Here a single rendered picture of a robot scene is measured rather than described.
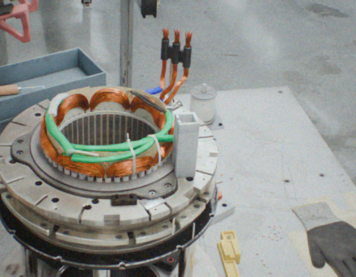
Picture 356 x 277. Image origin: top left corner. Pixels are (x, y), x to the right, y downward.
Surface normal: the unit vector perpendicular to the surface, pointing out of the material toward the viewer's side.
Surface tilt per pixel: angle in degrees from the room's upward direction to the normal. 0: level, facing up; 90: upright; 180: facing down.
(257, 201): 0
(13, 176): 0
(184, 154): 90
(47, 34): 0
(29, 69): 90
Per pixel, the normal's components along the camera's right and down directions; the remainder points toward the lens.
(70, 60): 0.54, 0.51
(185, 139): 0.21, 0.57
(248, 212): 0.06, -0.82
